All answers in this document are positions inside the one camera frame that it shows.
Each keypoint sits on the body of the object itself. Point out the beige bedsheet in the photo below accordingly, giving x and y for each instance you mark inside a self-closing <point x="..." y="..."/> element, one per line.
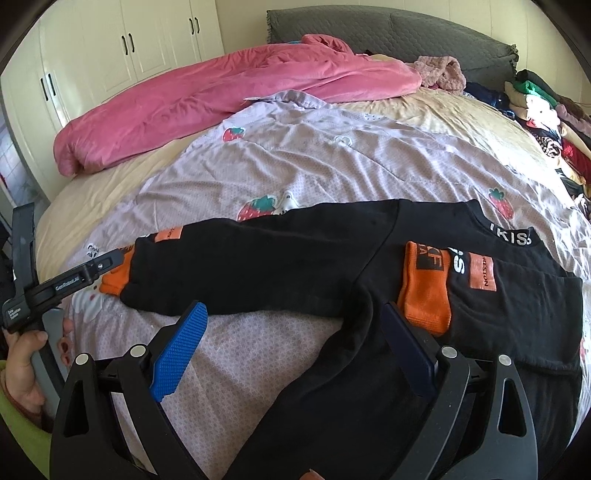
<point x="461" y="110"/>

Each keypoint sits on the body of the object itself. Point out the pink quilt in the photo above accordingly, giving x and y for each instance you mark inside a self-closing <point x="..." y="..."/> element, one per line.
<point x="184" y="101"/>

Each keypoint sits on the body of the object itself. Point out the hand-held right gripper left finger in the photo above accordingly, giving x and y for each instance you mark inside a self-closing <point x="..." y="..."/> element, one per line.
<point x="184" y="341"/>

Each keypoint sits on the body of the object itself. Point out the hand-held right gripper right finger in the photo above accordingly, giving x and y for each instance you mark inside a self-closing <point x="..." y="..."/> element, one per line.
<point x="406" y="341"/>

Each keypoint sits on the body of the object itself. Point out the grey quilted headboard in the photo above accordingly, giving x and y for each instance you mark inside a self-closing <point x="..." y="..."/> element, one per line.
<point x="369" y="27"/>

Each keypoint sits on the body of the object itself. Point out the person's right hand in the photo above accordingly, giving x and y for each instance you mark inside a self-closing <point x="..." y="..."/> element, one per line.
<point x="312" y="475"/>

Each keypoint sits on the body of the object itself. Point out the black sweatshirt with orange cuffs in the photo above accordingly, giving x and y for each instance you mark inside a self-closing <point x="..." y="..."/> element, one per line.
<point x="286" y="267"/>

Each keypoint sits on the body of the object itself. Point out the white wardrobe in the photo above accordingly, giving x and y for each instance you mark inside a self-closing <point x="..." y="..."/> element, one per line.
<point x="92" y="55"/>

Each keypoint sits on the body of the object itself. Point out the lilac strawberry print blanket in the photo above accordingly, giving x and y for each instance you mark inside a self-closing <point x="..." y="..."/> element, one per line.
<point x="369" y="152"/>

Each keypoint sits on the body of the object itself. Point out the pink fuzzy garment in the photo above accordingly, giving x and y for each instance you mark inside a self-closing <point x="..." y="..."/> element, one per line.
<point x="438" y="71"/>

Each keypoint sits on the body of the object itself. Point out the dark blue garment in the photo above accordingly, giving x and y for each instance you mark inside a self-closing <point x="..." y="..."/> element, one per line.
<point x="485" y="90"/>

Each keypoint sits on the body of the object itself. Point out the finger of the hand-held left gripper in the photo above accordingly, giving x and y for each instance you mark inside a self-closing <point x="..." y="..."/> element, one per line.
<point x="104" y="265"/>

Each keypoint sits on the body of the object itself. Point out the person's left forearm green sleeve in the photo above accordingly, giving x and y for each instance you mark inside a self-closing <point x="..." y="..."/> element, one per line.
<point x="14" y="429"/>

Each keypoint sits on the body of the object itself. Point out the person's left hand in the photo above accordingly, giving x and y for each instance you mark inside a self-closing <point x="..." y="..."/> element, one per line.
<point x="23" y="364"/>

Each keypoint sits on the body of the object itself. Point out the pile of folded clothes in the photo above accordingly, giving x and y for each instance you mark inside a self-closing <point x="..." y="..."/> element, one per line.
<point x="535" y="106"/>

